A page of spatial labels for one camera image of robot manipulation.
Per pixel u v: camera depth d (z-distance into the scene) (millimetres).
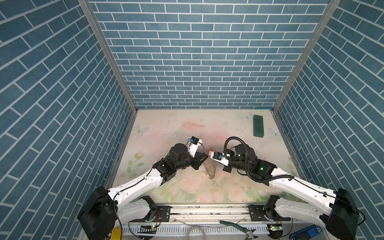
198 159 734
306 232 690
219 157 615
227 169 671
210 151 790
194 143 679
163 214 736
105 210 392
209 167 769
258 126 1100
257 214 734
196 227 706
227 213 755
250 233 694
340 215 388
